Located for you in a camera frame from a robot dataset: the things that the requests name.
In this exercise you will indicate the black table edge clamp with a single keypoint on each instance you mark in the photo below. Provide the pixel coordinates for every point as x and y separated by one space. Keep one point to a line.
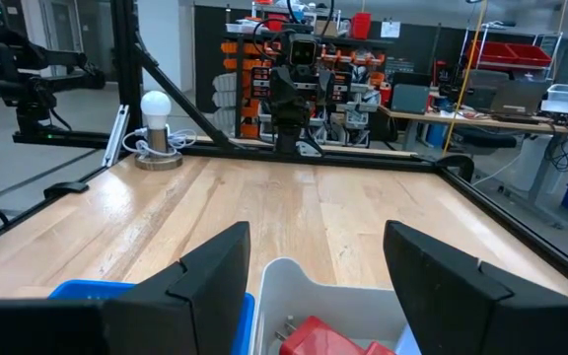
67 188

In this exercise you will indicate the large red charger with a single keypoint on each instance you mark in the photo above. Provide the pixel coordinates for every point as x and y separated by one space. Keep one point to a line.
318 340

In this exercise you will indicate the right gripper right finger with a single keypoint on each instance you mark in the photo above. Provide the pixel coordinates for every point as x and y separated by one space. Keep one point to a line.
486 315

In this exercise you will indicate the red storage bin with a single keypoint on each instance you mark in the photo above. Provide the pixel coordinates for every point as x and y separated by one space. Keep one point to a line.
488 54
530 55

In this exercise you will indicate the black aluminium table frame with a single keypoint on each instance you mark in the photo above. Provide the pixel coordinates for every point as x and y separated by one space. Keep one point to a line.
313 159

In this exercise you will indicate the white paper notice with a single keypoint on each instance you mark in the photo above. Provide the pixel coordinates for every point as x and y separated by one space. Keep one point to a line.
390 29

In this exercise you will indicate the grey plastic bin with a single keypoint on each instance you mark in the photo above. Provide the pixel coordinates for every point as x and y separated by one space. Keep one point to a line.
313 296

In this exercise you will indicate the black office chair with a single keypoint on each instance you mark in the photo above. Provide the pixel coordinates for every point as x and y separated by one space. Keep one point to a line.
481 138

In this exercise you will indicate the black background robot arm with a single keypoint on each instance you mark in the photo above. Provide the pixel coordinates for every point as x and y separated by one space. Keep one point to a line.
32 93

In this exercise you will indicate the red plastic container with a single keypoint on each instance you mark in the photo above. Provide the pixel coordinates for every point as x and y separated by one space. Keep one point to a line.
361 25

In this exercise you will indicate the white bulb lamp wooden base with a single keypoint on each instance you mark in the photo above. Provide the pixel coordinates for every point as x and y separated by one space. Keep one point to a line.
156 106

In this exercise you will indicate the blue plastic basket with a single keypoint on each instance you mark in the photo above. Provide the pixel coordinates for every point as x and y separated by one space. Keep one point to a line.
92 290

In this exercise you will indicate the shelf with orange bins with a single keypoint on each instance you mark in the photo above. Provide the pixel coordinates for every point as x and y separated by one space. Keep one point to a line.
249 74

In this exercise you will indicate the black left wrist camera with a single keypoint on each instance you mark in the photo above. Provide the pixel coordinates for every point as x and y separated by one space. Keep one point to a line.
305 49

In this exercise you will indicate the wooden desk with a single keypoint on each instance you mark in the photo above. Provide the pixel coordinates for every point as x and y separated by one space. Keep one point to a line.
437 117

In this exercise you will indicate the silver aluminium bar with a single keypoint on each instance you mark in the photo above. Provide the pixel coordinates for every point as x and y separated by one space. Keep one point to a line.
116 135

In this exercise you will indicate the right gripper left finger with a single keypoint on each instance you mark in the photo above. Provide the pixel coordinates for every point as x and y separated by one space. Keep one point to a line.
165 315

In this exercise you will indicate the grey laptop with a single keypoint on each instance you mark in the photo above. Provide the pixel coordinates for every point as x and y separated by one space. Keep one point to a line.
520 98

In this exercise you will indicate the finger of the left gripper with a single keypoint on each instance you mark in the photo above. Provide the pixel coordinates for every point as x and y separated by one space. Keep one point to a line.
328 88
278 93

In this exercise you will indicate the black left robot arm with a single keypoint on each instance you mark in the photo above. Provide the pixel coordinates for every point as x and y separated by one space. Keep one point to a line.
291 140

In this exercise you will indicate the black frame corner hook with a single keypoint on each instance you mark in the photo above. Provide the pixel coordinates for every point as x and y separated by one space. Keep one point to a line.
461 163

